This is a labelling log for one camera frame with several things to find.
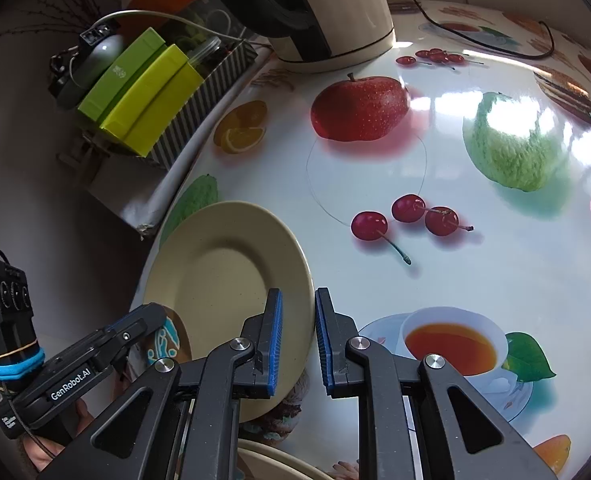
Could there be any cream kettle base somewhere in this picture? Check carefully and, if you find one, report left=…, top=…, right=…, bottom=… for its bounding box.
left=270, top=30, right=396, bottom=75

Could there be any white thin cable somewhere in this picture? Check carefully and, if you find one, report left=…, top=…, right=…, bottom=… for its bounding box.
left=94, top=9, right=249, bottom=45

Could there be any striped storage box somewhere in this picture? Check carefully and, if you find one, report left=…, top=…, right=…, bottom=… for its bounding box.
left=148, top=40, right=259, bottom=171

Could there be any black power cable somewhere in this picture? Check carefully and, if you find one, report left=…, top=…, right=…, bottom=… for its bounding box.
left=388, top=0, right=556, bottom=58

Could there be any cream electric kettle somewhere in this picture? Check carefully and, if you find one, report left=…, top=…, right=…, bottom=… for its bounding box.
left=196, top=0, right=396, bottom=58

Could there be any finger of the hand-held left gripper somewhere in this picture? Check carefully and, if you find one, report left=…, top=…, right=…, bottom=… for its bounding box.
left=94, top=303, right=169, bottom=367

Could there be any grey paper-wrapped box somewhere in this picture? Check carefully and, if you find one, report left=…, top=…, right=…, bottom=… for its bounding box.
left=58, top=132, right=162, bottom=237

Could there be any beige ceramic plate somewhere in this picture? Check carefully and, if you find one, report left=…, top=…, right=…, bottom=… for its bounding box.
left=143, top=201, right=316, bottom=423
left=236, top=439, right=335, bottom=480

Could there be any clear jar with lid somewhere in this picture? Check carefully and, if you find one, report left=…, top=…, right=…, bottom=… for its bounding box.
left=188, top=36, right=225, bottom=68

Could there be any fruit print tablecloth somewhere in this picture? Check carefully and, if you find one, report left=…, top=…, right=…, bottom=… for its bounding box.
left=128, top=0, right=591, bottom=480

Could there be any person's left hand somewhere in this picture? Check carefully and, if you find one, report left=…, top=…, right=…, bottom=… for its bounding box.
left=23, top=396, right=99, bottom=475

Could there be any grey oval device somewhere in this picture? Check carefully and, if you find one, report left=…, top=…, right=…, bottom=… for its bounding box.
left=58, top=32, right=126, bottom=109

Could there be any dark green flat box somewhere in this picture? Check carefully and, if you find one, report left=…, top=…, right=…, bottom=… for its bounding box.
left=78, top=27, right=169, bottom=123

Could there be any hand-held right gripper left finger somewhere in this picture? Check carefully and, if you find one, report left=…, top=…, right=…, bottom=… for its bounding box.
left=38, top=287, right=284, bottom=480

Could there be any black plug connector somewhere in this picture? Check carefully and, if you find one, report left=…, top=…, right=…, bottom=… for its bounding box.
left=80, top=20, right=121, bottom=52

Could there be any yellow-green flat box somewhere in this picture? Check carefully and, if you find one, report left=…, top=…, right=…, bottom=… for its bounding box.
left=123, top=62, right=204, bottom=158
left=100, top=44, right=191, bottom=143

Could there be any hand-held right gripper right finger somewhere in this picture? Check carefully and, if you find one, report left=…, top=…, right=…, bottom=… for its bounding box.
left=314, top=287, right=559, bottom=480

